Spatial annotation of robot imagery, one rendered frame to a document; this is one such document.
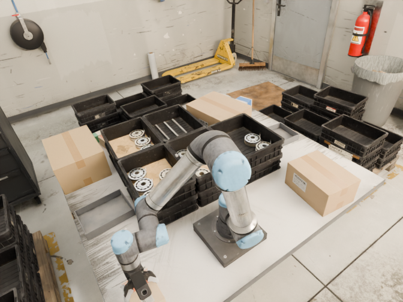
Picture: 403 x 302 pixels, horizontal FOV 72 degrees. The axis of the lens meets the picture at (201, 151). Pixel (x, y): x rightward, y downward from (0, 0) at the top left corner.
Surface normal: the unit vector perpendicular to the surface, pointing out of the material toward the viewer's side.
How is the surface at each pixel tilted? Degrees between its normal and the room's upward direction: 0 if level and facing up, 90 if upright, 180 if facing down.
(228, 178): 86
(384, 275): 0
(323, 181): 0
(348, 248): 0
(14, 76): 90
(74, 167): 90
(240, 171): 86
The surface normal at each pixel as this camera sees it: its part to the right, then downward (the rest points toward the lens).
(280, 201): -0.07, -0.80
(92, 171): 0.55, 0.47
